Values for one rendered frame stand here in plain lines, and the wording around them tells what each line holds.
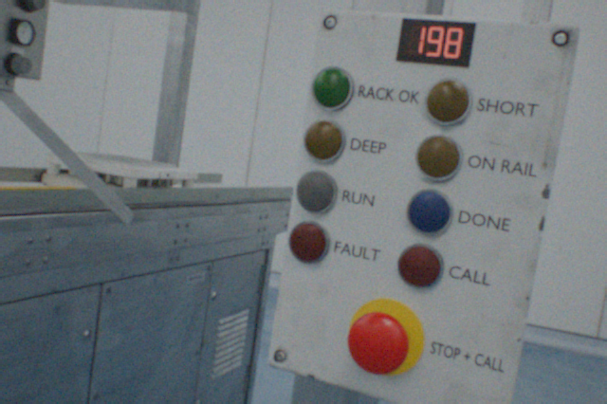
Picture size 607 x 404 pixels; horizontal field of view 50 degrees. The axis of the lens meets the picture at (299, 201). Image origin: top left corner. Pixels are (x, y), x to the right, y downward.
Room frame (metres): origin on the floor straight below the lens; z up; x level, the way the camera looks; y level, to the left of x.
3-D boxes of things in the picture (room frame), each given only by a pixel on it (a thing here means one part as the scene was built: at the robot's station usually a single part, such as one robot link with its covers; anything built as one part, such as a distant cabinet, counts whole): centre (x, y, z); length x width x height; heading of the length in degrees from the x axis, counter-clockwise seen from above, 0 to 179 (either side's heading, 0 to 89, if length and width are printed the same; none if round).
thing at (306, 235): (0.45, -0.01, 0.92); 0.03 x 0.01 x 0.03; 67
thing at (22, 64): (0.95, 0.43, 1.05); 0.03 x 0.03 x 0.04; 67
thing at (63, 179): (1.48, 0.41, 0.83); 0.24 x 0.24 x 0.02; 66
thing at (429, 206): (0.42, -0.08, 0.96); 0.03 x 0.01 x 0.03; 67
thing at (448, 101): (0.42, -0.08, 1.03); 0.03 x 0.01 x 0.03; 67
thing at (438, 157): (0.42, -0.08, 0.99); 0.03 x 0.01 x 0.03; 67
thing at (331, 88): (0.45, -0.01, 1.03); 0.03 x 0.01 x 0.03; 67
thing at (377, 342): (0.42, -0.07, 0.87); 0.04 x 0.04 x 0.04; 67
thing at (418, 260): (0.42, -0.08, 0.92); 0.03 x 0.01 x 0.03; 67
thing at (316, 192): (0.45, -0.01, 0.96); 0.03 x 0.01 x 0.03; 67
